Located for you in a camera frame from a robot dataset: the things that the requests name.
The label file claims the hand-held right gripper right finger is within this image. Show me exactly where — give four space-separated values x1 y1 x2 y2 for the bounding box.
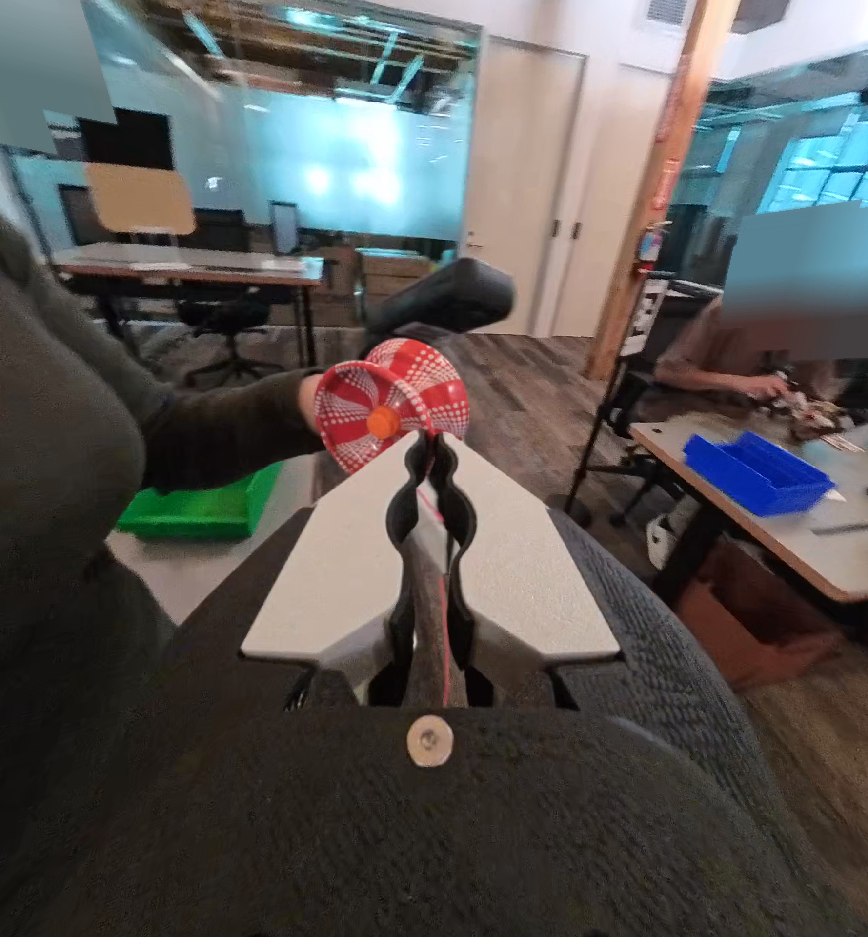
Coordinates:
442 435 624 689

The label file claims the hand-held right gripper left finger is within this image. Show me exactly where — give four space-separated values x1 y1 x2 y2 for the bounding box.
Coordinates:
241 432 429 692

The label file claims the orange yo-yo string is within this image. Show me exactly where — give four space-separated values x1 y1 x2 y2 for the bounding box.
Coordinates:
412 476 457 707

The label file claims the red white yo-yo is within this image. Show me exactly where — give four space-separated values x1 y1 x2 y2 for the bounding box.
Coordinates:
314 337 471 474

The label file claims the green plastic bin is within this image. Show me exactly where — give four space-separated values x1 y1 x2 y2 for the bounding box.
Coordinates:
115 462 285 543

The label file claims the person's left forearm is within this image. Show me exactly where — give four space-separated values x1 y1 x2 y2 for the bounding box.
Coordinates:
105 330 325 494

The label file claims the white desk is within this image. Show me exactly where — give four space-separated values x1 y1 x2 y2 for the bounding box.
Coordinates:
105 454 347 623

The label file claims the long wooden desk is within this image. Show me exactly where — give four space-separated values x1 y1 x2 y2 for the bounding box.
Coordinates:
51 242 325 367

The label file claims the person's left hand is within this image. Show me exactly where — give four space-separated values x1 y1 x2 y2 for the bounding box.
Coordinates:
297 367 350 437

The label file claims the cardboard box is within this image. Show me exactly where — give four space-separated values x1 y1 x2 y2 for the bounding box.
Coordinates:
676 535 852 692
361 252 438 286

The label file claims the white door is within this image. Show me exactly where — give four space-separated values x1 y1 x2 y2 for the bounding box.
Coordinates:
551 66 676 341
461 37 588 335

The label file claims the black stool chair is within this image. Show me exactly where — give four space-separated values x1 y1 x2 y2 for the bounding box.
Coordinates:
563 279 713 528

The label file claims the red fire extinguisher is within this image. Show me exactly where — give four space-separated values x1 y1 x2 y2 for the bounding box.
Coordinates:
635 223 669 279

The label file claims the black office chair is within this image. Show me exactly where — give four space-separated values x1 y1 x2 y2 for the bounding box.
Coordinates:
175 213 285 389

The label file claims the large blue parts bin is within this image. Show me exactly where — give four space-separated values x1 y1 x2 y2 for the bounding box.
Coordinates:
683 431 836 516

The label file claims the grey work table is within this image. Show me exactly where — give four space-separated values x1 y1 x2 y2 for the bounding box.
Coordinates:
632 410 868 609

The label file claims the tan chair back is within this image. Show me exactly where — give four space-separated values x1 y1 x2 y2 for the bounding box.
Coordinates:
86 162 198 238

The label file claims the wooden post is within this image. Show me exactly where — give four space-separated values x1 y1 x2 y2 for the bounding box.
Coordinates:
588 0 742 382

